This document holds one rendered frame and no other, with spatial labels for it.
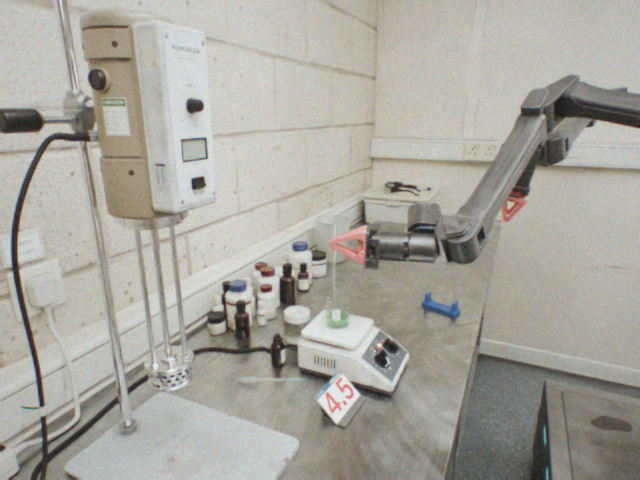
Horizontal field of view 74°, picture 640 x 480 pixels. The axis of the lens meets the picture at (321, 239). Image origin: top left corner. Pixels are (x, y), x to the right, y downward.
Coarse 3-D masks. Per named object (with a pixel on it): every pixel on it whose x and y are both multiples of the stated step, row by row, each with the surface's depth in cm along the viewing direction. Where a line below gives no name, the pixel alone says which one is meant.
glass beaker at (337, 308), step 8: (336, 288) 89; (328, 296) 85; (336, 296) 84; (344, 296) 89; (328, 304) 85; (336, 304) 84; (344, 304) 85; (328, 312) 86; (336, 312) 85; (344, 312) 85; (328, 320) 86; (336, 320) 85; (344, 320) 86; (328, 328) 87; (336, 328) 86; (344, 328) 86
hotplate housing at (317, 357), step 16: (368, 336) 87; (304, 352) 85; (320, 352) 83; (336, 352) 82; (352, 352) 81; (304, 368) 86; (320, 368) 85; (336, 368) 83; (352, 368) 81; (368, 368) 80; (400, 368) 84; (352, 384) 83; (368, 384) 81; (384, 384) 79
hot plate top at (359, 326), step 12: (324, 312) 94; (312, 324) 88; (324, 324) 88; (360, 324) 88; (372, 324) 89; (312, 336) 84; (324, 336) 84; (336, 336) 84; (348, 336) 84; (360, 336) 84
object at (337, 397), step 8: (336, 384) 78; (344, 384) 79; (328, 392) 76; (336, 392) 77; (344, 392) 78; (352, 392) 79; (320, 400) 73; (328, 400) 74; (336, 400) 75; (344, 400) 77; (328, 408) 73; (336, 408) 74; (344, 408) 75; (336, 416) 73
